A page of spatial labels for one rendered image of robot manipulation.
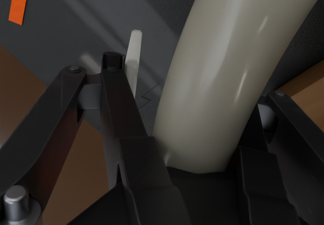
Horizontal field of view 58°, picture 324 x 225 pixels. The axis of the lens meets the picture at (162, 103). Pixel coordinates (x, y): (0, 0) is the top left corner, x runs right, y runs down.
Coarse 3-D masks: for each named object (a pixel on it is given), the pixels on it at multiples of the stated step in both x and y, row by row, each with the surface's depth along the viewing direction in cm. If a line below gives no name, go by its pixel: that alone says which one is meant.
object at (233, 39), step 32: (224, 0) 7; (256, 0) 7; (288, 0) 7; (192, 32) 8; (224, 32) 7; (256, 32) 7; (288, 32) 8; (192, 64) 8; (224, 64) 8; (256, 64) 8; (192, 96) 8; (224, 96) 8; (256, 96) 8; (160, 128) 10; (192, 128) 9; (224, 128) 9; (192, 160) 9; (224, 160) 9
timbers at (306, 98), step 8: (320, 64) 102; (304, 72) 105; (312, 72) 102; (320, 72) 99; (296, 80) 105; (304, 80) 102; (312, 80) 99; (320, 80) 97; (280, 88) 108; (288, 88) 104; (296, 88) 102; (304, 88) 99; (312, 88) 98; (320, 88) 98; (296, 96) 100; (304, 96) 100; (312, 96) 100; (320, 96) 100; (304, 104) 101; (312, 104) 101; (320, 104) 101; (312, 112) 103; (320, 112) 103; (312, 120) 104; (320, 120) 104; (320, 128) 106
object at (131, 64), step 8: (136, 32) 21; (136, 40) 19; (128, 48) 18; (136, 48) 18; (128, 56) 16; (136, 56) 16; (128, 64) 15; (136, 64) 16; (128, 72) 16; (136, 72) 16; (128, 80) 16; (136, 80) 16
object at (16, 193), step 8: (8, 192) 7; (16, 192) 7; (24, 192) 7; (8, 200) 7; (16, 200) 7; (24, 200) 7; (32, 200) 8; (8, 208) 7; (16, 208) 7; (24, 208) 7; (32, 208) 8; (40, 208) 8; (8, 216) 7; (16, 216) 7; (24, 216) 8; (32, 216) 8; (40, 216) 8; (0, 224) 7; (8, 224) 7; (16, 224) 7; (24, 224) 7; (32, 224) 7; (40, 224) 8
